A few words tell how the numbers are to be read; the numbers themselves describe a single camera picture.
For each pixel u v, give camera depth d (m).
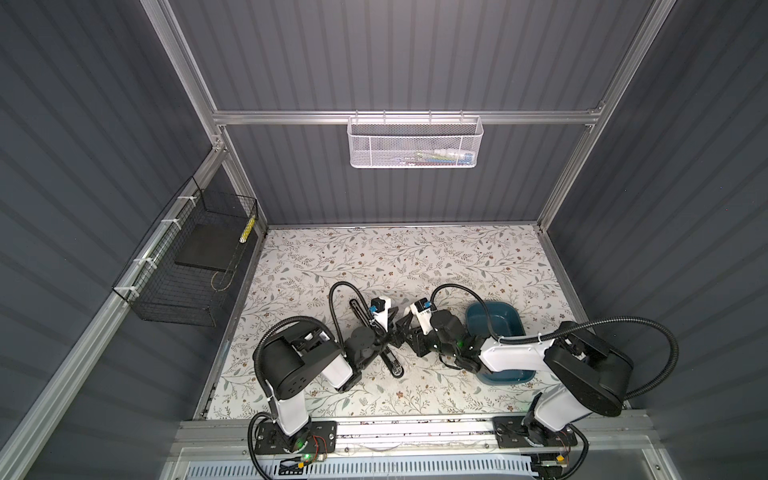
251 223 0.85
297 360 0.48
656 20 0.71
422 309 0.78
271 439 0.72
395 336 0.77
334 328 0.71
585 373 0.45
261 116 1.57
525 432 0.67
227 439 0.76
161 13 0.68
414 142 1.24
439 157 0.93
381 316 0.75
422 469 0.77
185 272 0.73
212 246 0.77
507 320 0.92
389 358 0.84
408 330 0.81
